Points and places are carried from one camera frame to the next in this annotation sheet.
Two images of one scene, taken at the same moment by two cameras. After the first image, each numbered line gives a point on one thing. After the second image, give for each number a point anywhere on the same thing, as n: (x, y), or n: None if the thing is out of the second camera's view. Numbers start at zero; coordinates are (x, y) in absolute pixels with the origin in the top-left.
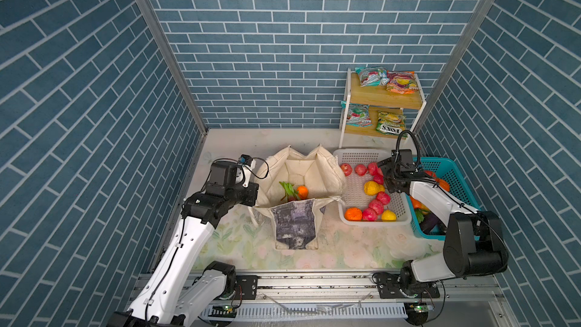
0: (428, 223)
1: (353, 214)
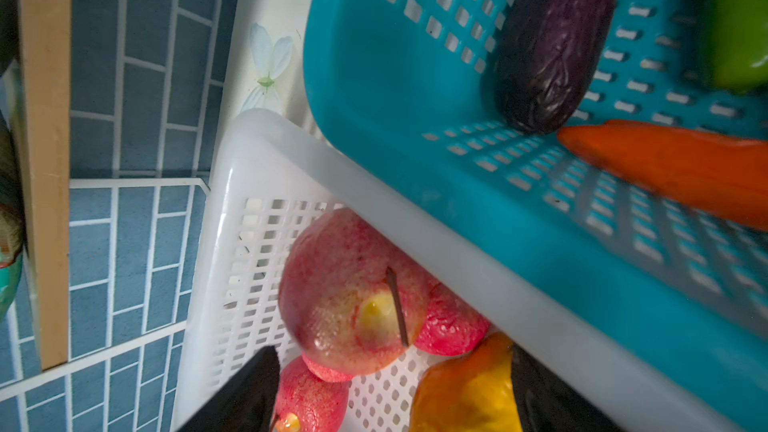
0: (553, 37)
1: None
